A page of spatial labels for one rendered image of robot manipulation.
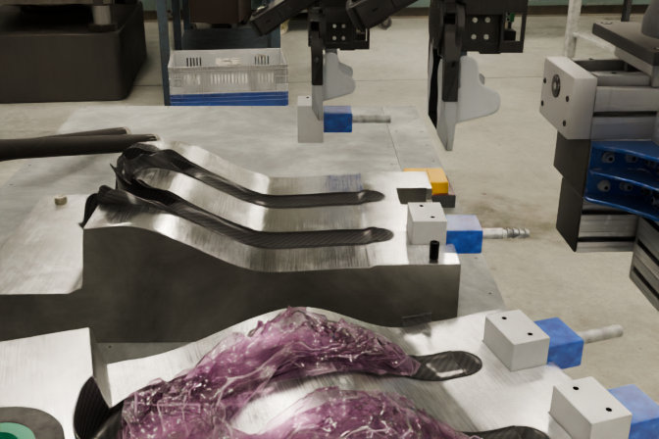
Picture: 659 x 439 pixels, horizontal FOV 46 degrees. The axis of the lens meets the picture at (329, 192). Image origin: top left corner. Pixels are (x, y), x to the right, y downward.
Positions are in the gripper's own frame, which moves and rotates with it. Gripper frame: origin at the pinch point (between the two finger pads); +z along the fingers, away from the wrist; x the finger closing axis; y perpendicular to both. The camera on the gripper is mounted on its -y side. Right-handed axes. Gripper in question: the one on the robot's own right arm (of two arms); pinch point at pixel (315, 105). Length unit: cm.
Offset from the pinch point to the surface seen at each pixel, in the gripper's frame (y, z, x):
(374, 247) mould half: 6.0, 6.1, -32.3
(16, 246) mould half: -34.0, 9.0, -25.4
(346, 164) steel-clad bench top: 5.3, 15.1, 17.1
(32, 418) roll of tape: -18, 1, -66
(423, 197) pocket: 13.4, 7.4, -15.7
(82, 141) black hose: -36.3, 8.9, 11.2
